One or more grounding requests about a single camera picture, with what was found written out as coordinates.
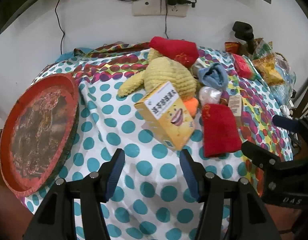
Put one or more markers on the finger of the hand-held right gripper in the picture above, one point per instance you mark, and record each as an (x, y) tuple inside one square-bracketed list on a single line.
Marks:
[(285, 123), (256, 153)]

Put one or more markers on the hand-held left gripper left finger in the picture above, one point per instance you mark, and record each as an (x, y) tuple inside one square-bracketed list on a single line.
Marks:
[(115, 172)]

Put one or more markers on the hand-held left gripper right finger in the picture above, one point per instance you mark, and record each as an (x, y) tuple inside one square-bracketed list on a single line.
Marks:
[(191, 176)]

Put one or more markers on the clear plastic bag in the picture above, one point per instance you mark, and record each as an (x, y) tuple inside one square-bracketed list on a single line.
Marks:
[(209, 95)]

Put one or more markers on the blue sock bundle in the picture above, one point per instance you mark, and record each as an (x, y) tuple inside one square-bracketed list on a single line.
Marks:
[(214, 76)]

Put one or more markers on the yellow plush duck toy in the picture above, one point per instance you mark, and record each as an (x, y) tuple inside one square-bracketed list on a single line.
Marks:
[(169, 75)]

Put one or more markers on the white rolled sock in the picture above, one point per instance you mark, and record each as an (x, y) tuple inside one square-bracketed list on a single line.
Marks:
[(285, 110)]

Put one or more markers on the blue plastic bag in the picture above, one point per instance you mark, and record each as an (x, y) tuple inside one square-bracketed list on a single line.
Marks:
[(284, 92)]

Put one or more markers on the colourful polka dot cloth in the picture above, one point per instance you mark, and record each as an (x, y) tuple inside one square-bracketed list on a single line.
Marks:
[(149, 182)]

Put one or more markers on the red embroidered sock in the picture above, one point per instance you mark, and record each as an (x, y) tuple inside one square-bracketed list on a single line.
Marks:
[(174, 48), (219, 132)]

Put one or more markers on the small tan carton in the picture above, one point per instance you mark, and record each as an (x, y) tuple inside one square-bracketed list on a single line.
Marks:
[(235, 105)]

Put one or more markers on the clear bag of yellow chips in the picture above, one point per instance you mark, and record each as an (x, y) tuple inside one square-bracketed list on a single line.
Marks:
[(269, 72)]

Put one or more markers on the yellow smiling face box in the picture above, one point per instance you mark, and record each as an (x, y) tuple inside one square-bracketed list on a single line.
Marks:
[(169, 120)]

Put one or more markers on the red and green box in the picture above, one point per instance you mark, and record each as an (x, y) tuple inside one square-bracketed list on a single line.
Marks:
[(244, 66)]

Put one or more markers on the green and white plastic bag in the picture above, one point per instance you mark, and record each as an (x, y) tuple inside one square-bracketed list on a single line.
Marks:
[(262, 47)]

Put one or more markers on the round red decorated tin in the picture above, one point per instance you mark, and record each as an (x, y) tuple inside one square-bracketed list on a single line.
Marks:
[(38, 135)]

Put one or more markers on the orange-red snack bag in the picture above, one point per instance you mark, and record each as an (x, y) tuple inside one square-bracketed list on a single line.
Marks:
[(231, 46)]

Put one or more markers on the black clamp stand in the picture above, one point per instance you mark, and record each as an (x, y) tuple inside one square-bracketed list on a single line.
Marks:
[(241, 28)]

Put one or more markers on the white power wall socket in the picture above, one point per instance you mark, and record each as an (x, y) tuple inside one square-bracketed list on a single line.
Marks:
[(176, 11)]

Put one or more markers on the white coaxial wall plate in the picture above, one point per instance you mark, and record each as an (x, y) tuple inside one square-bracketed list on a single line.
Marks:
[(146, 8)]

